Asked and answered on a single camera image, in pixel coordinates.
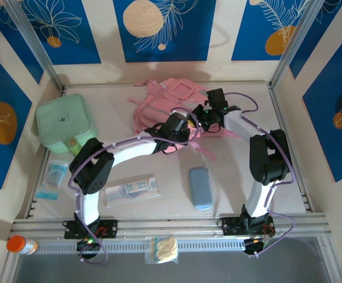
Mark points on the aluminium table side rail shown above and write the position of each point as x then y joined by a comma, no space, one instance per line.
274,92

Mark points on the aluminium frame post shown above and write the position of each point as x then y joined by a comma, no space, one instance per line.
32,38
296,38

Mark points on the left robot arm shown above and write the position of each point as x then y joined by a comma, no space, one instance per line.
92,171

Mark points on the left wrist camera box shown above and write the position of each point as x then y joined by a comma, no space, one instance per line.
182,113

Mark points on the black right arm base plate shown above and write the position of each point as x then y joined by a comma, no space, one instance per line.
230,225

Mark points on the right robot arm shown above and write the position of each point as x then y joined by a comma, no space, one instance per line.
269,159

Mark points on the plastic bag with white gloves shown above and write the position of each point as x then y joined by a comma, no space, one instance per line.
166,249

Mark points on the aluminium mounting rail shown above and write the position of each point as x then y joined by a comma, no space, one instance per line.
165,225

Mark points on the grey-blue pencil case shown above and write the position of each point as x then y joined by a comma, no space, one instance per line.
200,188

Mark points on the light blue tissue pack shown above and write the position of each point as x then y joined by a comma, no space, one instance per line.
53,179

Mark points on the green lunch bag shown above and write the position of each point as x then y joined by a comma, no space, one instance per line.
62,121

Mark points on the clear plastic stationery box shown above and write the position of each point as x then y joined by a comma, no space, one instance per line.
135,190

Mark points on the orange-capped bottle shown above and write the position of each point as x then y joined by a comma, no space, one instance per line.
16,244

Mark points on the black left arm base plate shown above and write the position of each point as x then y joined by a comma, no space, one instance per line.
109,228

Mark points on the pink student backpack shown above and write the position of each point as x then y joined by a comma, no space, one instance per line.
165,106

